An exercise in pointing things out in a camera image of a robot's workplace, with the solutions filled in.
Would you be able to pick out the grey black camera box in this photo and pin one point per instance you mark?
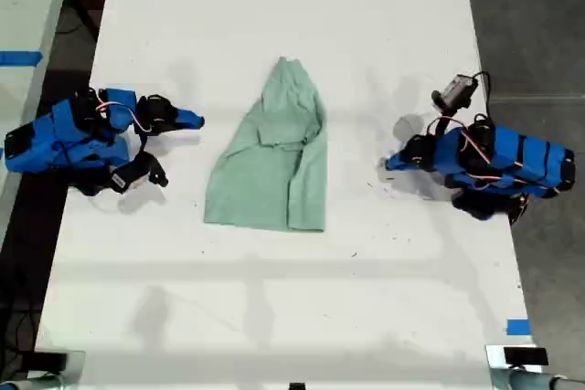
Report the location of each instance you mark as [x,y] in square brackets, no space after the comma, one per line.
[454,91]

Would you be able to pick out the short blue tape strip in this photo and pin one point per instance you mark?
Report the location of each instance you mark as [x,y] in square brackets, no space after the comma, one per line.
[518,327]

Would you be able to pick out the grey pipe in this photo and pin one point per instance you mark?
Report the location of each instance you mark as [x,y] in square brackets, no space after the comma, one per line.
[535,381]
[32,383]

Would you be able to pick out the black camera stalk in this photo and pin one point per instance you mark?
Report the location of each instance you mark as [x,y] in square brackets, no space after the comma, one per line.
[142,145]
[455,112]

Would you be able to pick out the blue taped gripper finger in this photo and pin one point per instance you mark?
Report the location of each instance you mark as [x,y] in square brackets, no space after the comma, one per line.
[186,125]
[191,116]
[396,159]
[404,168]

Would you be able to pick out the small black box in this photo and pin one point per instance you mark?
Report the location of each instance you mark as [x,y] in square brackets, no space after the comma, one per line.
[49,360]
[525,356]

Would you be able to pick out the black camera box white label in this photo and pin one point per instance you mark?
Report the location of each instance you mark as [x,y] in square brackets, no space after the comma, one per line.
[135,175]

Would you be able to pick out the pale green T-shirt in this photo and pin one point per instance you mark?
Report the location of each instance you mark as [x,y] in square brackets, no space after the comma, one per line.
[269,171]

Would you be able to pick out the white side table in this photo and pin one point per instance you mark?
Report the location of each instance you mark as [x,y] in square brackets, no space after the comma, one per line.
[27,2]

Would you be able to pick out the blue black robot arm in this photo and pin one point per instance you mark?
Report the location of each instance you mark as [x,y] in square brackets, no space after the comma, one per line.
[516,161]
[68,143]

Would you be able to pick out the metal table bracket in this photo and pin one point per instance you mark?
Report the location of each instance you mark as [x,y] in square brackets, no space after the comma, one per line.
[494,355]
[75,362]

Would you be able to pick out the long blue tape strip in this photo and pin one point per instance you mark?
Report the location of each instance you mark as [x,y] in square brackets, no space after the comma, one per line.
[20,58]

